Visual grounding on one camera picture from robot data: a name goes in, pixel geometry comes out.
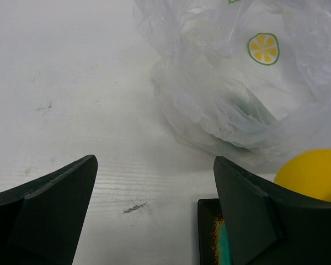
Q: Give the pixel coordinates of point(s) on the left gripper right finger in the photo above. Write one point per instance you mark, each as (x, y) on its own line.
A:
(269, 224)

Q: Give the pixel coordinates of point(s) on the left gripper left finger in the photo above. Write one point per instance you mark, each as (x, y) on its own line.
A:
(41, 220)

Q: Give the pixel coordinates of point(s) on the yellow fake lemon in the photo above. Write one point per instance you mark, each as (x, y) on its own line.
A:
(308, 174)

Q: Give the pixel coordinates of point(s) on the green fake fruit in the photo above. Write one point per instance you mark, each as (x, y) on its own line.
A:
(256, 115)

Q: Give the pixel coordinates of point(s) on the translucent plastic bag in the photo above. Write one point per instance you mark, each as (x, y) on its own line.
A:
(277, 51)

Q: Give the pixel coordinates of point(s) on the teal square ceramic plate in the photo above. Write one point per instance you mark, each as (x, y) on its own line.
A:
(213, 239)

